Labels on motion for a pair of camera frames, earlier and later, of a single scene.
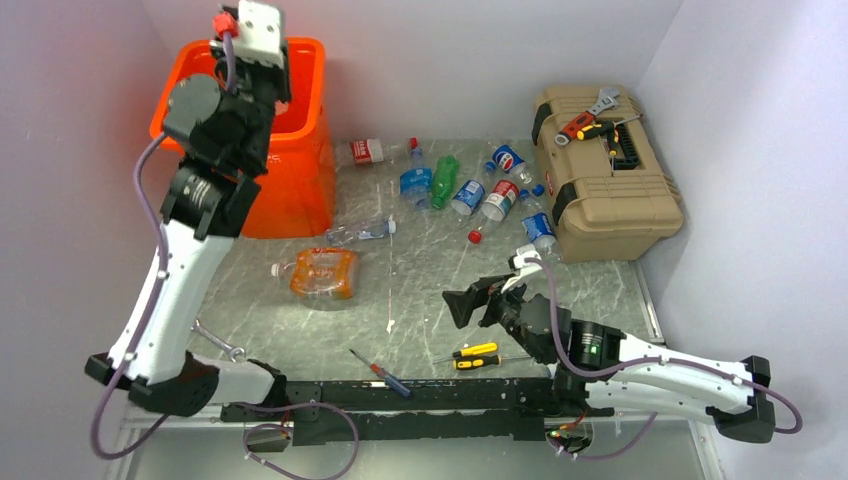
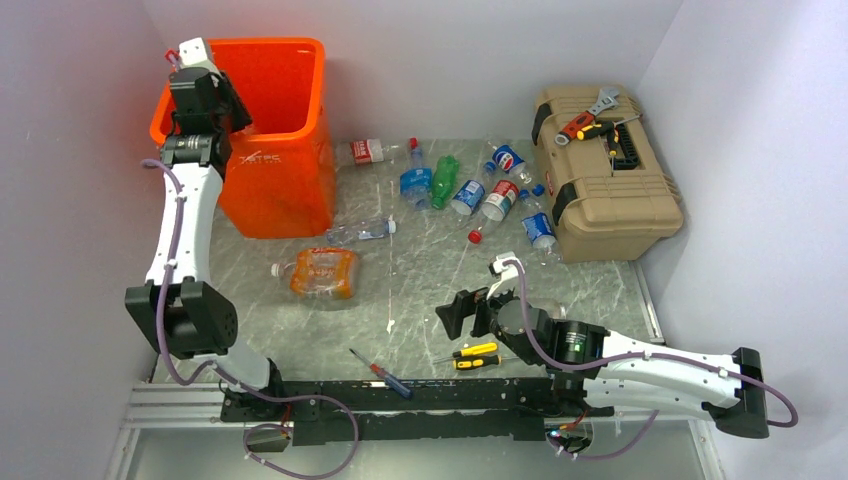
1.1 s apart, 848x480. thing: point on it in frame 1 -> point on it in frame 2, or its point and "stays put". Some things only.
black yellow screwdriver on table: (468, 363) stays put
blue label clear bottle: (468, 197) stays put
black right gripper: (462, 303) -> (465, 304)
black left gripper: (276, 74) -> (224, 89)
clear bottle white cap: (338, 235) stays put
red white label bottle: (497, 205) stays put
